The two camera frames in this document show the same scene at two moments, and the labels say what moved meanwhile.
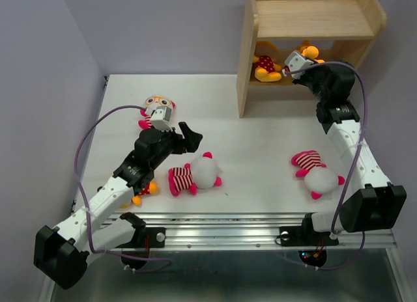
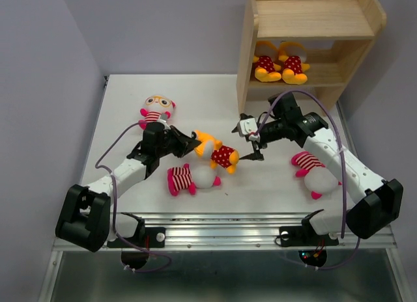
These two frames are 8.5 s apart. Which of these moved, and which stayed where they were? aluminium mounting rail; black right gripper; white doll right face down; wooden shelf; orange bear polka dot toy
Moved: black right gripper
Stayed: orange bear polka dot toy; white doll right face down; aluminium mounting rail; wooden shelf
